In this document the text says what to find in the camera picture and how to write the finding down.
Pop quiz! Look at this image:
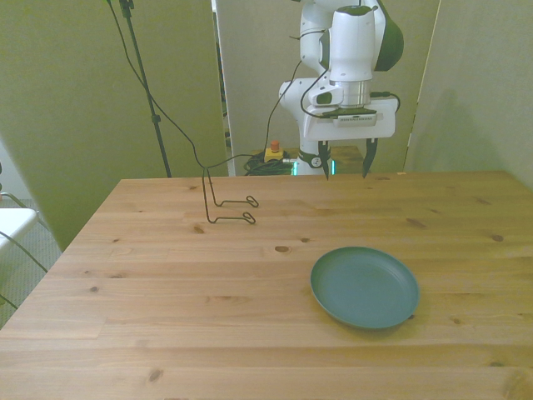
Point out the yellow emergency stop button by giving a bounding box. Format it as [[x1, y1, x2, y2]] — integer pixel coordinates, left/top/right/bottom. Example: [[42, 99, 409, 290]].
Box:
[[264, 140, 288, 163]]

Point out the black camera stand cable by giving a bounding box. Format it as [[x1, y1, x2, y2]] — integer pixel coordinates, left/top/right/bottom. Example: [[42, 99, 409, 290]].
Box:
[[106, 0, 255, 170]]

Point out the black camera stand pole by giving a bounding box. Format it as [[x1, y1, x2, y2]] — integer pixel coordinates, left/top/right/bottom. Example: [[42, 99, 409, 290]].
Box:
[[119, 0, 172, 178]]

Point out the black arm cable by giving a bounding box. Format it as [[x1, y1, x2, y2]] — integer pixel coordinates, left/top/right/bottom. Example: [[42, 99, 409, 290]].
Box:
[[264, 28, 401, 153]]

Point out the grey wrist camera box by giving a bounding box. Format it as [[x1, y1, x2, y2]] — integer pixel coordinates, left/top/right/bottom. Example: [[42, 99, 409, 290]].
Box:
[[315, 107, 385, 126]]

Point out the coiled dark cable bundle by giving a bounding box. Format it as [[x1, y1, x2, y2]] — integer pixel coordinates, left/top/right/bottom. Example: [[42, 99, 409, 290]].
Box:
[[243, 152, 299, 176]]

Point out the white metal-frame chair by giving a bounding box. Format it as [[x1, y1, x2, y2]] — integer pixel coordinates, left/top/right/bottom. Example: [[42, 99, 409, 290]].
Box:
[[0, 191, 51, 309]]

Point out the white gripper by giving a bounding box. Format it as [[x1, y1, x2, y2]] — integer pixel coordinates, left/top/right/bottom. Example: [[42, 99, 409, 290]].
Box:
[[302, 97, 398, 182]]

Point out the dark green round plate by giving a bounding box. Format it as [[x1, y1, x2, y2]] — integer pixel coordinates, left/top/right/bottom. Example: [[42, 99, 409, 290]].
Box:
[[310, 246, 421, 331]]

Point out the black wire plate stand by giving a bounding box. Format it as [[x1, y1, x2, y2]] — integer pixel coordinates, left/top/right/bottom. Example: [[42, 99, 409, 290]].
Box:
[[201, 165, 260, 226]]

